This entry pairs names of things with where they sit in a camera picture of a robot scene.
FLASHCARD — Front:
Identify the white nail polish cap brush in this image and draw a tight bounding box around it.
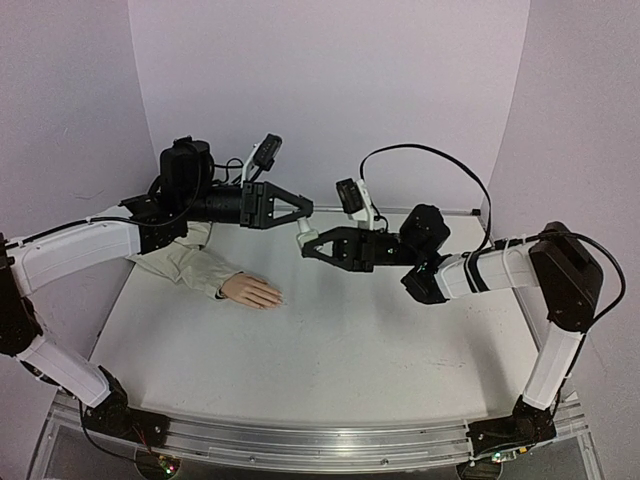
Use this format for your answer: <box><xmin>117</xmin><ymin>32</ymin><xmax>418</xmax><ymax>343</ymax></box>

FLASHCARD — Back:
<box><xmin>297</xmin><ymin>217</ymin><xmax>311</xmax><ymax>233</ymax></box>

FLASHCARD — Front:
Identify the aluminium front rail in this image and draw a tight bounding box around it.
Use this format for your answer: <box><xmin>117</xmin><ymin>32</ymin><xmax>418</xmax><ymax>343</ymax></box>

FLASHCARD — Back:
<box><xmin>28</xmin><ymin>394</ymin><xmax>603</xmax><ymax>479</ymax></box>

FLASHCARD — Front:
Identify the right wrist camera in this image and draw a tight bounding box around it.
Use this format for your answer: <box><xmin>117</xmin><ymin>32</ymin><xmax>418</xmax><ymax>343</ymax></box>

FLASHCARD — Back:
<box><xmin>336</xmin><ymin>178</ymin><xmax>389</xmax><ymax>231</ymax></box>

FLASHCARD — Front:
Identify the aluminium back table rail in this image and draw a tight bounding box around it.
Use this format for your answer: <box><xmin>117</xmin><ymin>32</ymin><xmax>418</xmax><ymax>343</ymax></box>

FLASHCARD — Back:
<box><xmin>314</xmin><ymin>204</ymin><xmax>482</xmax><ymax>217</ymax></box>

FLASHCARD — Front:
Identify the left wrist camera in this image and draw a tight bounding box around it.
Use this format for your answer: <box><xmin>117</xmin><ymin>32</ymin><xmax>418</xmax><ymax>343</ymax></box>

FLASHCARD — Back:
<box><xmin>241</xmin><ymin>133</ymin><xmax>283</xmax><ymax>183</ymax></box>

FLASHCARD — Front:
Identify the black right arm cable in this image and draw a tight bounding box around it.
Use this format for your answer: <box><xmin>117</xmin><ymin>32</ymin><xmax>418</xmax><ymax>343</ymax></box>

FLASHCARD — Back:
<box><xmin>359</xmin><ymin>143</ymin><xmax>626</xmax><ymax>321</ymax></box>

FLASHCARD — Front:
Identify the mannequin hand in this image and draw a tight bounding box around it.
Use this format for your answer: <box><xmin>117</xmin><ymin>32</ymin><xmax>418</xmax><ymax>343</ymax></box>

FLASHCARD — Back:
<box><xmin>219</xmin><ymin>273</ymin><xmax>283</xmax><ymax>310</ymax></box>

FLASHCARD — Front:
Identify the beige jacket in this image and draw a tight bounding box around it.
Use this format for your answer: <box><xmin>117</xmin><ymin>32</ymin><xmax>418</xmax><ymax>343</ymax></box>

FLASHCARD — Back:
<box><xmin>128</xmin><ymin>222</ymin><xmax>240</xmax><ymax>300</ymax></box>

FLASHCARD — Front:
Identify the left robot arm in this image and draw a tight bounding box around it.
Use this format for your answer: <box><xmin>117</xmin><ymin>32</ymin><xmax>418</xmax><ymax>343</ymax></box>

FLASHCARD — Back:
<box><xmin>1</xmin><ymin>134</ymin><xmax>312</xmax><ymax>447</ymax></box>

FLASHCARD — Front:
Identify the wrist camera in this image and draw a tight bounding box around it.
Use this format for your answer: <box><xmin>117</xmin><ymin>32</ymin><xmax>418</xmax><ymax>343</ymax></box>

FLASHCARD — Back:
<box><xmin>336</xmin><ymin>178</ymin><xmax>389</xmax><ymax>231</ymax></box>
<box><xmin>241</xmin><ymin>133</ymin><xmax>283</xmax><ymax>183</ymax></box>

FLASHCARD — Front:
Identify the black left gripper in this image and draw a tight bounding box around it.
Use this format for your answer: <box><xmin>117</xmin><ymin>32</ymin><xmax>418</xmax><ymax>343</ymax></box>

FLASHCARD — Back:
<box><xmin>182</xmin><ymin>180</ymin><xmax>317</xmax><ymax>230</ymax></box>

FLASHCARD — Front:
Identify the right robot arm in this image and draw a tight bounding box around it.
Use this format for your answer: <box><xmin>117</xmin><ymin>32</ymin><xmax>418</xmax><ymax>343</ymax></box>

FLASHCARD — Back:
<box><xmin>297</xmin><ymin>204</ymin><xmax>627</xmax><ymax>462</ymax></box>

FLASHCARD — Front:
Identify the white nail polish bottle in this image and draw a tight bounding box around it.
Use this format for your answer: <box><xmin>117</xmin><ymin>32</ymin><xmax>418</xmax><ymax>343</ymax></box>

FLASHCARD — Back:
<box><xmin>296</xmin><ymin>229</ymin><xmax>319</xmax><ymax>249</ymax></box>

